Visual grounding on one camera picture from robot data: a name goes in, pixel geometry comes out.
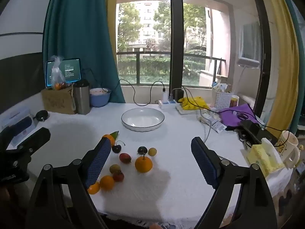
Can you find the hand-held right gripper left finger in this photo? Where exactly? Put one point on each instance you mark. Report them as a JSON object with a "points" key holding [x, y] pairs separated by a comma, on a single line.
{"points": [[97, 164]]}

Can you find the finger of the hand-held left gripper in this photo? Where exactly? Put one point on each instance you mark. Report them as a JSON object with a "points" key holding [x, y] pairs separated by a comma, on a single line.
{"points": [[35, 138]]}

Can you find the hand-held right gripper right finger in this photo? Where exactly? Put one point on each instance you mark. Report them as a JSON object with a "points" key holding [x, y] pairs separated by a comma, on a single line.
{"points": [[205, 164]]}

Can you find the yellow-green round fruit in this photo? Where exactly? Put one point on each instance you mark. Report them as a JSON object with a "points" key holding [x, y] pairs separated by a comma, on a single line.
{"points": [[114, 168]]}

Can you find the small orange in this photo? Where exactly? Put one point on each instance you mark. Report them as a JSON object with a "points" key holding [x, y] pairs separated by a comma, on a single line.
{"points": [[106, 182], [94, 188]]}

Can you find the red tomato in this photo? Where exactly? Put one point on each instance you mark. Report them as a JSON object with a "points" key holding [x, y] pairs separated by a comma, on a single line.
{"points": [[124, 158], [118, 176]]}

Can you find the large orange with stem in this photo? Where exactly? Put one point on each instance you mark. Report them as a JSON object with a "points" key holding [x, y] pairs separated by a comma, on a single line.
{"points": [[143, 164]]}

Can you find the small yellow fruit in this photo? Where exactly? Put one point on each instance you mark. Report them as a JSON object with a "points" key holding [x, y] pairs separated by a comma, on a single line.
{"points": [[152, 151]]}

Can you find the white plate with dark rim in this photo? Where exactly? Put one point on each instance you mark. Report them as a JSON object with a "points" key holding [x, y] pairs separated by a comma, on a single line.
{"points": [[143, 120]]}

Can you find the black round puck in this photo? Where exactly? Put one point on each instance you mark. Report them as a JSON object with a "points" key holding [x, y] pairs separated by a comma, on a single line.
{"points": [[42, 116]]}

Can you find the dark cherry with stem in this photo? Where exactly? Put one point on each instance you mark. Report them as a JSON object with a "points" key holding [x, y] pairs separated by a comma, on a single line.
{"points": [[116, 148]]}

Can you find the white box with blue speaker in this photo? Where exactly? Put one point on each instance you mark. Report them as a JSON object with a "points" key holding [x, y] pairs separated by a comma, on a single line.
{"points": [[22, 115]]}

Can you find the orange with green leaf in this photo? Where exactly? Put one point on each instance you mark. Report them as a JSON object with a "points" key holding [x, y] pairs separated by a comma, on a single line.
{"points": [[109, 138]]}

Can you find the white tube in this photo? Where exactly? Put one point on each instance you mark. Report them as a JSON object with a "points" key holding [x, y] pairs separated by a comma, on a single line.
{"points": [[215, 124]]}

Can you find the brown cardboard box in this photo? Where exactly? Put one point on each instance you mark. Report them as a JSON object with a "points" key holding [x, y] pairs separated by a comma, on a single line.
{"points": [[57, 101]]}

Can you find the dark purple plum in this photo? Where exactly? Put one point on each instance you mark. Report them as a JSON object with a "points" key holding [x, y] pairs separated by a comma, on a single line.
{"points": [[142, 149]]}

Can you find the white flat tray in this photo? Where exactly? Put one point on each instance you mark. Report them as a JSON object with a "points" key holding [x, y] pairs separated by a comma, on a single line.
{"points": [[190, 111]]}

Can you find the purple cloth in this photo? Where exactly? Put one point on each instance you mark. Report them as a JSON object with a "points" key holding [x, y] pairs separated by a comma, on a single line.
{"points": [[236, 115]]}

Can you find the black device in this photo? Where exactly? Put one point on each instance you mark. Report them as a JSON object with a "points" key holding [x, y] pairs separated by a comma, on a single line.
{"points": [[253, 130]]}

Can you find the yellow sponge pack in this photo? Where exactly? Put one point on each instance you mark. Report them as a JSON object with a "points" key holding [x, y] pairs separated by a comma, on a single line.
{"points": [[264, 158]]}

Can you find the stainless steel thermos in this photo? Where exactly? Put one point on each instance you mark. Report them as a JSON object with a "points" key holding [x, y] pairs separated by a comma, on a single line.
{"points": [[81, 97]]}

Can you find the yellow duck plastic bag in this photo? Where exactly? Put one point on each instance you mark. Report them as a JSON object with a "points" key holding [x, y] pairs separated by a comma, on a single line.
{"points": [[194, 103]]}

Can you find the clear plastic bag of oranges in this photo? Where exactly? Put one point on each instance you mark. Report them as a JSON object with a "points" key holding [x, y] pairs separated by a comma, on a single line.
{"points": [[58, 78]]}

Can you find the white plastic basket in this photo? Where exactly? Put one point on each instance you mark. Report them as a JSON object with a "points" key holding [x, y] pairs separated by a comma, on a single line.
{"points": [[222, 101]]}

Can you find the yellow-lid jar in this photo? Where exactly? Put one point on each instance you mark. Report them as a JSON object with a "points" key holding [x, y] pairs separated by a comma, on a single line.
{"points": [[234, 101]]}

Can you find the white power strip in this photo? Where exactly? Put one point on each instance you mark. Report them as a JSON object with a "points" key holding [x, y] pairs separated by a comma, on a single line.
{"points": [[168, 103]]}

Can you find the black charger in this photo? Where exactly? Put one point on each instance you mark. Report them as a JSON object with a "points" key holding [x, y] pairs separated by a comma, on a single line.
{"points": [[178, 94]]}

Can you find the tablet with dark screen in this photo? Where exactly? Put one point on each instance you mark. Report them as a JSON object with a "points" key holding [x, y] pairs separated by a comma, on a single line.
{"points": [[71, 70]]}

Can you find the white blue bottle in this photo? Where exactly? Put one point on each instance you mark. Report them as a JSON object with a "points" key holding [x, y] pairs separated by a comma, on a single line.
{"points": [[215, 85]]}

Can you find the white charger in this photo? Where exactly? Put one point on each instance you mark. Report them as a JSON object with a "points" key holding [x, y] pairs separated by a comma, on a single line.
{"points": [[165, 95]]}

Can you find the cream cartoon mug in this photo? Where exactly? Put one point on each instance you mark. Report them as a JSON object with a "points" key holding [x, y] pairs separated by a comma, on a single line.
{"points": [[287, 145]]}

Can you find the balcony railing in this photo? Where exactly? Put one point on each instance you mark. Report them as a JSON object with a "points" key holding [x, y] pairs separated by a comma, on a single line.
{"points": [[137, 66]]}

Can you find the teal curtain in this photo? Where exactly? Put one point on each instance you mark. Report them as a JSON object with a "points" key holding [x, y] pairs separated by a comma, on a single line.
{"points": [[78, 35]]}

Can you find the hanging light blue cloth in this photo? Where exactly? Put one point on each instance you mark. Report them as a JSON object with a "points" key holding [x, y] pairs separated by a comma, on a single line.
{"points": [[250, 41]]}

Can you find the narrow yellow curtain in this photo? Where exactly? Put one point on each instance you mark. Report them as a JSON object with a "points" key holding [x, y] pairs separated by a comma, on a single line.
{"points": [[110, 23]]}

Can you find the black window frame post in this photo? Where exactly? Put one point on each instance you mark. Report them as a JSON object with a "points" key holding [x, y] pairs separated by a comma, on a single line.
{"points": [[176, 35]]}

